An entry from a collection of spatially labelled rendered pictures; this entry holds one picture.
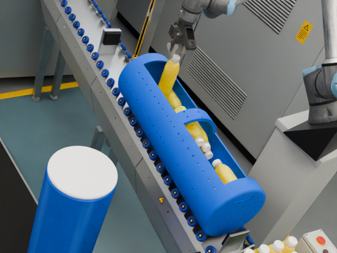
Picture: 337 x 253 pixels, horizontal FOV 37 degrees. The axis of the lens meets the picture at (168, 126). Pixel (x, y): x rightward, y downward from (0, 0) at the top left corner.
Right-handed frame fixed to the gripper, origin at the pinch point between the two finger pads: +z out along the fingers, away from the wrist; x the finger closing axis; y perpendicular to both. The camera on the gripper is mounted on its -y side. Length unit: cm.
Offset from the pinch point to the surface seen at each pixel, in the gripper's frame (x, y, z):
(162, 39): -110, 161, 103
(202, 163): 15, -57, 8
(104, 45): 8, 51, 30
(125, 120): 16.8, -2.1, 36.0
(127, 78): 19.0, 4.6, 15.0
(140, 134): 16.4, -16.1, 32.0
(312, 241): -20, -97, 18
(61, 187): 65, -45, 25
